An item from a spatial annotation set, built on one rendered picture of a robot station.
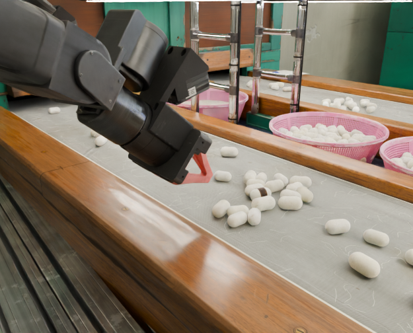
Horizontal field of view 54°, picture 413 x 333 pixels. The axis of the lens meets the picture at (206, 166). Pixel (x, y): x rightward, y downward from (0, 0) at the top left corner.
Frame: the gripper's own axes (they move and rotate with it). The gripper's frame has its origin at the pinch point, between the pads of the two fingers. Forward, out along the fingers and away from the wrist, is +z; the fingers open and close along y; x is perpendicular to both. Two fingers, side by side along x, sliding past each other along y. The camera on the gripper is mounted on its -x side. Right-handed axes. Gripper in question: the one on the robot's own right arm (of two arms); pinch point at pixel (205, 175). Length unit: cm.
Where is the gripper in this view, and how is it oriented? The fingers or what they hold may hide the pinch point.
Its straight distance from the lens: 55.3
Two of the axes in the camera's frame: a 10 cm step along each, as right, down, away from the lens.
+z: 5.8, 4.2, 7.0
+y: -6.5, -2.8, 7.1
